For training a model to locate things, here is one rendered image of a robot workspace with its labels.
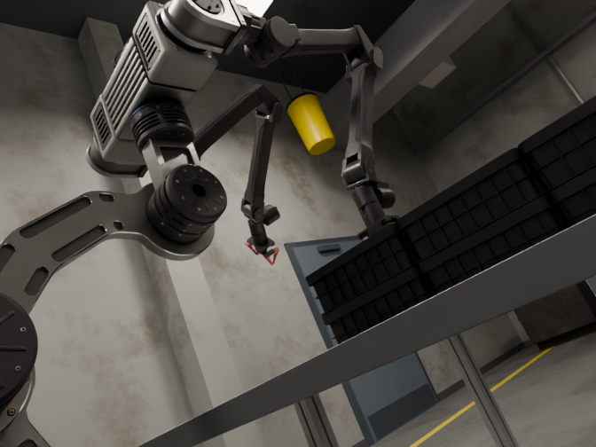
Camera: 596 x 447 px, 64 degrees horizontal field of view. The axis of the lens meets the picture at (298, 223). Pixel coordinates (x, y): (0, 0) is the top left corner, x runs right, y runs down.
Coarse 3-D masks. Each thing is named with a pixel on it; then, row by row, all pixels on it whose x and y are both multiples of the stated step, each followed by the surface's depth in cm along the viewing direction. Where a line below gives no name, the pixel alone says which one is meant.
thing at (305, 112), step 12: (300, 96) 564; (312, 96) 568; (288, 108) 574; (300, 108) 561; (312, 108) 560; (300, 120) 561; (312, 120) 555; (324, 120) 560; (300, 132) 566; (312, 132) 552; (324, 132) 550; (312, 144) 551; (324, 144) 558
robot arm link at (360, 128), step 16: (368, 64) 135; (352, 80) 137; (368, 80) 135; (352, 96) 134; (368, 96) 133; (352, 112) 131; (368, 112) 131; (352, 128) 128; (368, 128) 128; (352, 144) 126; (368, 144) 126; (352, 160) 126; (352, 176) 123
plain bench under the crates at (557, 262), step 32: (576, 224) 36; (512, 256) 40; (544, 256) 38; (576, 256) 36; (480, 288) 42; (512, 288) 40; (544, 288) 38; (416, 320) 47; (448, 320) 44; (480, 320) 42; (352, 352) 52; (384, 352) 49; (288, 384) 60; (320, 384) 56; (480, 384) 198; (224, 416) 70; (256, 416) 65; (320, 416) 140
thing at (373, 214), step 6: (372, 204) 119; (378, 204) 120; (360, 210) 121; (366, 210) 119; (372, 210) 119; (378, 210) 119; (366, 216) 119; (372, 216) 118; (378, 216) 118; (384, 216) 115; (390, 216) 116; (396, 216) 118; (366, 222) 119; (372, 222) 118; (378, 222) 116; (384, 222) 116; (390, 222) 120; (366, 228) 119; (360, 234) 120; (366, 234) 120
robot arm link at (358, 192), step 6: (360, 186) 122; (366, 186) 121; (372, 186) 125; (354, 192) 122; (360, 192) 121; (366, 192) 120; (372, 192) 121; (378, 192) 125; (354, 198) 122; (360, 198) 120; (366, 198) 120; (372, 198) 120; (378, 198) 124; (360, 204) 120; (366, 204) 120
